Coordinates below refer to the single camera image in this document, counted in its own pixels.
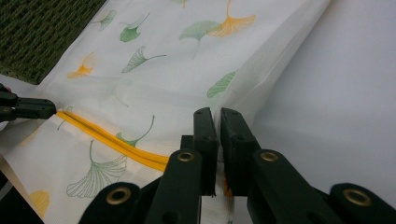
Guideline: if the green woven basket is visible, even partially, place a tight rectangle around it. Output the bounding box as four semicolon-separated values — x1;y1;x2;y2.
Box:
0;0;106;86

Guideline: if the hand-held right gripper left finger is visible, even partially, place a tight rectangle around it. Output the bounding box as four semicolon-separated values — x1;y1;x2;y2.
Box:
144;106;220;224

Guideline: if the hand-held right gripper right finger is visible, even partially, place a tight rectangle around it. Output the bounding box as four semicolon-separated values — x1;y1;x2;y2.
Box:
220;108;344;224

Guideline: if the white leaf-print mesh laundry bag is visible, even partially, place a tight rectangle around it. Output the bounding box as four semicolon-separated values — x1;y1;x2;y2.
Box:
0;0;332;224

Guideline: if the white board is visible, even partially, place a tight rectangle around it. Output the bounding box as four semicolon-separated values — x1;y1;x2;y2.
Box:
248;0;396;209

